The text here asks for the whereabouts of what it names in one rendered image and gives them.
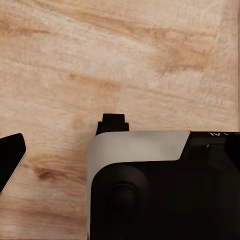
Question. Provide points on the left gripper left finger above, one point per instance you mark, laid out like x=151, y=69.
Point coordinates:
x=12, y=150

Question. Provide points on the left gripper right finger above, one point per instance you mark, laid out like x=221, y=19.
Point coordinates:
x=232, y=149

